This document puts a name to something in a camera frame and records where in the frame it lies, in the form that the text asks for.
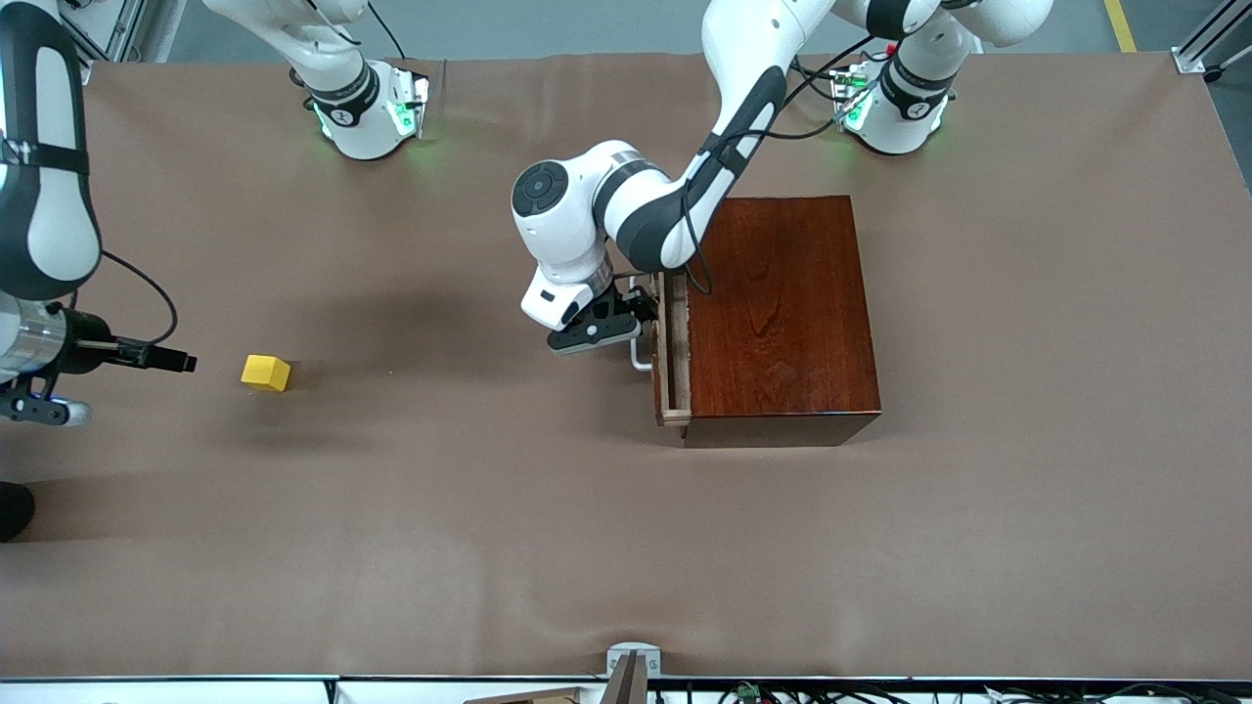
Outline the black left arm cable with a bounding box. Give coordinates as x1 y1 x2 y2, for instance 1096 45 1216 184
680 34 881 294

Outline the aluminium frame structure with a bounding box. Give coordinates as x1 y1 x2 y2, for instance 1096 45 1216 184
59 0 148 69

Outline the yellow block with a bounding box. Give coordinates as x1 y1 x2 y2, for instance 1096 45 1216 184
241 354 292 393

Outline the black left base cable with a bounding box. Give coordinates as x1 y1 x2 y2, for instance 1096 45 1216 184
787 54 847 104

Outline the black shoe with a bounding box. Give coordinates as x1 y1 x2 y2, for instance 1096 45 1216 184
0 481 36 544

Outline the brown table cover sheet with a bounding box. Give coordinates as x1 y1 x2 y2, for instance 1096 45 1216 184
0 51 1252 681

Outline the black base cable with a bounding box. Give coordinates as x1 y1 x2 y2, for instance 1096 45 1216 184
367 0 407 62
787 54 847 104

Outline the aluminium frame profile black foot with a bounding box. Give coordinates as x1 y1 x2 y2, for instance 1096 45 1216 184
1172 0 1252 79

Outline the yellow floor tape stripe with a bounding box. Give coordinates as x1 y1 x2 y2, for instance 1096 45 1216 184
1103 0 1138 52

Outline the brown cardboard piece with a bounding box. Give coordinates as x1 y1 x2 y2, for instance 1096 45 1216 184
465 686 588 704

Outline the dark red wooden cabinet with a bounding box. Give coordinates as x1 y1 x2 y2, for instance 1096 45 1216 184
682 196 883 449

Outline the black right base cable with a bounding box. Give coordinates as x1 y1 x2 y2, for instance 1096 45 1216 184
367 0 407 62

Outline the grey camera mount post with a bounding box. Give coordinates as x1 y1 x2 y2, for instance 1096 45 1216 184
606 642 662 704

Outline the light wood drawer white handle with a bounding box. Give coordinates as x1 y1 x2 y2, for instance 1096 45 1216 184
630 272 693 428

